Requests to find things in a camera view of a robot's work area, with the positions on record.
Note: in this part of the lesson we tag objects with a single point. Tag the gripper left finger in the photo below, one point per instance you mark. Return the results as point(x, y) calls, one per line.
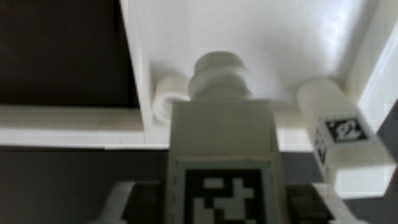
point(134, 204)

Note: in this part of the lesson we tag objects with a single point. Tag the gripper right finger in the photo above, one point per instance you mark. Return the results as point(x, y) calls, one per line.
point(317, 206)

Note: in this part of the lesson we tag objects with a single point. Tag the white table leg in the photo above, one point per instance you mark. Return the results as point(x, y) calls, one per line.
point(225, 186)
point(355, 159)

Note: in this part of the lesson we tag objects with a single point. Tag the white square table top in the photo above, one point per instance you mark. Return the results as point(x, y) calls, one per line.
point(303, 39)

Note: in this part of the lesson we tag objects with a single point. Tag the white U-shaped obstacle fence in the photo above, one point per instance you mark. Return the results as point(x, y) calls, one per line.
point(83, 127)

